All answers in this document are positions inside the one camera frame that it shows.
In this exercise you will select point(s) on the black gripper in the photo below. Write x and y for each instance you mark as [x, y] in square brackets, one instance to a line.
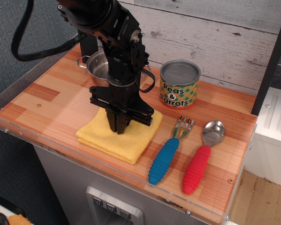
[122, 104]

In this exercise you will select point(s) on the yellow towel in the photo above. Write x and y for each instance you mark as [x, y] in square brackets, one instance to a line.
[127, 146]

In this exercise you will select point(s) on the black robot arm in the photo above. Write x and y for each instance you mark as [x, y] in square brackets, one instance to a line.
[119, 32]

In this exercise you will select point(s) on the clear acrylic table guard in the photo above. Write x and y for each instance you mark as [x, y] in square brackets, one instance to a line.
[47, 108]

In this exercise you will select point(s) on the small steel pot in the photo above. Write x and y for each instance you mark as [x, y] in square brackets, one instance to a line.
[101, 69]

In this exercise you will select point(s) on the peas and carrots can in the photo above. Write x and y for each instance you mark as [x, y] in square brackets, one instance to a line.
[179, 80]

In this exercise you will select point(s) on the grey toy fridge cabinet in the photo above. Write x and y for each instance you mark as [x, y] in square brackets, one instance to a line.
[70, 181]

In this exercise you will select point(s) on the orange object bottom left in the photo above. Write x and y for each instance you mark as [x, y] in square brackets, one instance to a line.
[18, 220]

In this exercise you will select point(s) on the white cabinet at right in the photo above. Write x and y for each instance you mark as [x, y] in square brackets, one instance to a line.
[263, 158]

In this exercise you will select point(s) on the blue handled fork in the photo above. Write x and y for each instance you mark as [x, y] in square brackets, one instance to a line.
[165, 156]

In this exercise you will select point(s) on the black vertical post left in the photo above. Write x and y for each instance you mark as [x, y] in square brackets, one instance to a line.
[89, 45]

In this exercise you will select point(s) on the black vertical post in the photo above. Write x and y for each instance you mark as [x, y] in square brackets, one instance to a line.
[267, 78]
[89, 45]

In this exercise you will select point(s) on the red handled spoon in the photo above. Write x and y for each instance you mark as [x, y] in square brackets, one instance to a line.
[212, 134]

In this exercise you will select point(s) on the black vertical post right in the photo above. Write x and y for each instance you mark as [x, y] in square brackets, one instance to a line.
[267, 78]

